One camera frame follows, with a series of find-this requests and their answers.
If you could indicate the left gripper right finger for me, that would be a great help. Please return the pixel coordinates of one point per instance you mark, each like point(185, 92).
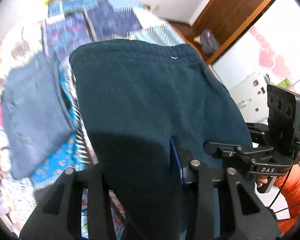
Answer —
point(219, 203)

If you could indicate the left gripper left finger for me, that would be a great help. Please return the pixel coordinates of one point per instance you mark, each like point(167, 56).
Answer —
point(58, 215)

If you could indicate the dark teal sweatpants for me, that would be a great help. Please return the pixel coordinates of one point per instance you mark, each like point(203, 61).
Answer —
point(133, 97)

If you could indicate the orange sleeved forearm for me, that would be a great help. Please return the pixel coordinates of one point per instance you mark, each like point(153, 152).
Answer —
point(290, 189)

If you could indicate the person's right hand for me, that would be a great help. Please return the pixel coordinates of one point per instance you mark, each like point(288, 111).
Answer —
point(260, 180)

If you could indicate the white mini fridge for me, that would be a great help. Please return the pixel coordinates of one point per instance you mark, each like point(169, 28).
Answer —
point(250, 96)

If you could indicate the folded blue jeans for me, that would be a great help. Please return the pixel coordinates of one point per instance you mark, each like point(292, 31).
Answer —
point(35, 114)

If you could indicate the grey slippers on floor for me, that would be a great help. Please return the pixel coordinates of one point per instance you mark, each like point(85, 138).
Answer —
point(207, 42)

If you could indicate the brown wooden door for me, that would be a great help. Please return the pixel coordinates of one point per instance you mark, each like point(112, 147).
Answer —
point(228, 20)

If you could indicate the black tracking camera box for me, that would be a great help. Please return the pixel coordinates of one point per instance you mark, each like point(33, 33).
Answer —
point(284, 118)

